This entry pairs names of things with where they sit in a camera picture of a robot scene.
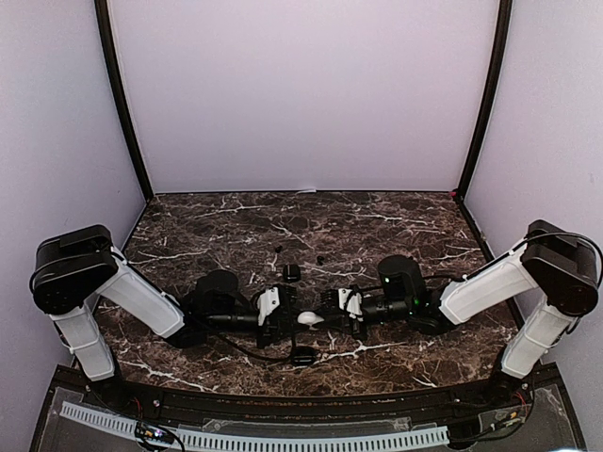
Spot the white earbud charging case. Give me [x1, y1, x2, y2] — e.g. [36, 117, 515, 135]
[297, 312, 324, 327]

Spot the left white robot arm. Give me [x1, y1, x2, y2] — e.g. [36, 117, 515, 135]
[29, 225, 321, 411]

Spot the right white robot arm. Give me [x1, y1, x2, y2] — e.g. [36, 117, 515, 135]
[311, 219, 602, 409]

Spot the black closed charging case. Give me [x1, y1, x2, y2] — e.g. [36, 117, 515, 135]
[290, 346, 318, 367]

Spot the black open charging case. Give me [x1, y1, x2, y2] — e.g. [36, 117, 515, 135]
[282, 264, 302, 283]

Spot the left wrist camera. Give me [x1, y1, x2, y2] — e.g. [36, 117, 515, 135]
[257, 286, 280, 326]

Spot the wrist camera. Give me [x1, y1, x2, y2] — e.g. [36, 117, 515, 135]
[337, 288, 363, 319]
[257, 286, 280, 326]

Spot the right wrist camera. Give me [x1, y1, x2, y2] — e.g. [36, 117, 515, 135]
[337, 288, 363, 319]

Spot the black front frame rail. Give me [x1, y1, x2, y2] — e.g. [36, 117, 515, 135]
[28, 353, 585, 452]

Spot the left black frame post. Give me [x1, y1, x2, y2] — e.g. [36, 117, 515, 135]
[94, 0, 155, 202]

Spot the black frame post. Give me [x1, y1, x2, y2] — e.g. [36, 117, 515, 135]
[94, 0, 155, 202]
[455, 0, 513, 203]

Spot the white slotted cable duct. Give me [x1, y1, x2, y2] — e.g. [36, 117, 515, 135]
[58, 401, 449, 451]

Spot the right black frame post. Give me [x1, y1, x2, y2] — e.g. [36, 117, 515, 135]
[455, 0, 513, 203]

